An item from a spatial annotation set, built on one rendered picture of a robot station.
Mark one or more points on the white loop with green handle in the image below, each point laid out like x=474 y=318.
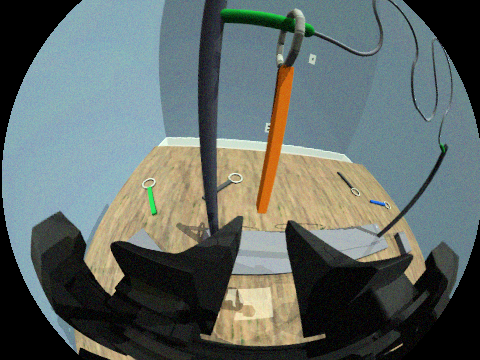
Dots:
x=151 y=202

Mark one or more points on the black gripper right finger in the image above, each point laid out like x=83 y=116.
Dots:
x=329 y=282

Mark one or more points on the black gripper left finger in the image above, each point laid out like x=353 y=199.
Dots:
x=199 y=275

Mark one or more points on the orange handle with grey metal ring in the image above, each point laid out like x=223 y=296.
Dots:
x=280 y=107

